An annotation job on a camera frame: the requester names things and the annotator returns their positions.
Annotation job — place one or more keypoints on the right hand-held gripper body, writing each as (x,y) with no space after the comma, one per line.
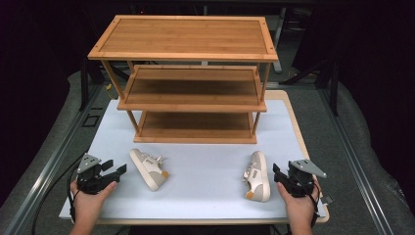
(301,179)

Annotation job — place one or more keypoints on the pale blue table mat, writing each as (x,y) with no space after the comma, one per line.
(202,182)

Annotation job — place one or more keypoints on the person's right hand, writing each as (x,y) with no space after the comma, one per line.
(298,209)

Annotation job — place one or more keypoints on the person's left hand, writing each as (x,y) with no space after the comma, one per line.
(86,205)

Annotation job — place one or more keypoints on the beige and white sneaker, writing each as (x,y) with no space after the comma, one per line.
(259,179)
(148,169)

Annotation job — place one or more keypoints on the small yellow tag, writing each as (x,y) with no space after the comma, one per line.
(108,87)

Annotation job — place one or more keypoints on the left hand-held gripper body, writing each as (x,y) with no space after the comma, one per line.
(91,178)

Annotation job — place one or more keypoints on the aluminium frame rail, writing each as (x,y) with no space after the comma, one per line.
(49,169)
(355,163)

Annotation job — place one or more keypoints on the three-tier wooden shoe rack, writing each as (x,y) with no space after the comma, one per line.
(186,39)

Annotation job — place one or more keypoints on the small metal clip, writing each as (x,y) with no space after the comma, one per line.
(327,199)

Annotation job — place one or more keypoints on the white metal stand leg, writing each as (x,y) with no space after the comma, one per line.
(279,42)

